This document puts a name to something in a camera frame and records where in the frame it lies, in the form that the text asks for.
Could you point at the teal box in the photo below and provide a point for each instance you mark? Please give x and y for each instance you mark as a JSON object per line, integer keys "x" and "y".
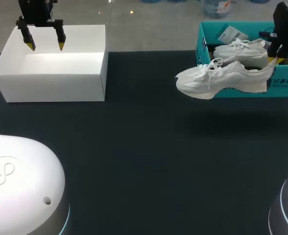
{"x": 284, "y": 78}

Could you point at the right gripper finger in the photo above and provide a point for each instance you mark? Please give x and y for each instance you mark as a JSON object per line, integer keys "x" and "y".
{"x": 273, "y": 50}
{"x": 284, "y": 54}

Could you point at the white shoe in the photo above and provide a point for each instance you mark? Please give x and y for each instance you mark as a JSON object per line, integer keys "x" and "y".
{"x": 222, "y": 78}
{"x": 246, "y": 52}

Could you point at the blue water jug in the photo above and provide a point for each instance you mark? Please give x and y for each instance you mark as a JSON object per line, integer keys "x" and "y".
{"x": 215, "y": 8}

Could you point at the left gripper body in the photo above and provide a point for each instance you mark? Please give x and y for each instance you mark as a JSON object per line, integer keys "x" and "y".
{"x": 36, "y": 12}

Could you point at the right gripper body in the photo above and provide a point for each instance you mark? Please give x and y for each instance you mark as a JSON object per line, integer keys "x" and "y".
{"x": 286, "y": 27}

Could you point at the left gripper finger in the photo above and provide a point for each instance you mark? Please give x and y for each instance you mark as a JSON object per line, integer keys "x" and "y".
{"x": 27, "y": 34}
{"x": 60, "y": 34}

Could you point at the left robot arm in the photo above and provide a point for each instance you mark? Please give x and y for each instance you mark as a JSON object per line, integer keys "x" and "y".
{"x": 19, "y": 186}

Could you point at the white shoebox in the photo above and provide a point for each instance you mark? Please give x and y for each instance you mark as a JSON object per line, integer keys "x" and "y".
{"x": 50, "y": 73}

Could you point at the white paper tag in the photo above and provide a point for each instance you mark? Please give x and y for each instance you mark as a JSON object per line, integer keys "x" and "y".
{"x": 231, "y": 34}

